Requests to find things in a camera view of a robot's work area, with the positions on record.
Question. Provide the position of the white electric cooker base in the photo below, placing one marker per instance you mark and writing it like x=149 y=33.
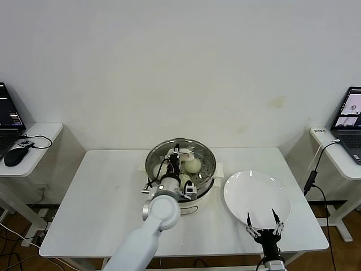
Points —
x=197 y=206

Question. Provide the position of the white steamed baozi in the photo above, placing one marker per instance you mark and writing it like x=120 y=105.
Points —
x=156 y=170
x=184 y=179
x=193 y=165

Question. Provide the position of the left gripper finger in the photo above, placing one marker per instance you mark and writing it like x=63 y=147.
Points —
x=175 y=157
x=177 y=149

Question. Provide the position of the stainless steel steamer basket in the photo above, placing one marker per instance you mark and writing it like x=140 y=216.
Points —
x=220 y=170

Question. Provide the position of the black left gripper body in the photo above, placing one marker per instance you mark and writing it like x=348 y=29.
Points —
x=174 y=169

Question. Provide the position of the black laptop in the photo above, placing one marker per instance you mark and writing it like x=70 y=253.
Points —
x=8 y=113

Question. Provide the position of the white round plate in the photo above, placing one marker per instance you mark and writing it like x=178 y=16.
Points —
x=253 y=194

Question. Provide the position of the black computer mouse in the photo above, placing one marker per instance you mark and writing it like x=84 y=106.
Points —
x=15 y=156

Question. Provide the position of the white floor power strip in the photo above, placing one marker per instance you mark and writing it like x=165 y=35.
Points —
x=31 y=240

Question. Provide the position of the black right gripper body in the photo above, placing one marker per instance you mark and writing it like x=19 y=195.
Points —
x=269 y=242

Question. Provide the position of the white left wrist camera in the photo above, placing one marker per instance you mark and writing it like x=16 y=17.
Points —
x=190 y=192

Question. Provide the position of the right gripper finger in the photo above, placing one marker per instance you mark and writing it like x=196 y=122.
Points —
x=276 y=218
x=249 y=223

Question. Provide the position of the white side table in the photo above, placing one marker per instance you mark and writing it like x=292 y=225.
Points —
x=42 y=135
x=335 y=163

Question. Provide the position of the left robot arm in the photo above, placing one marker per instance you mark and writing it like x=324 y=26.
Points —
x=162 y=210

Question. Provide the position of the grey laptop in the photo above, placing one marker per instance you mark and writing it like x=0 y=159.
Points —
x=348 y=135

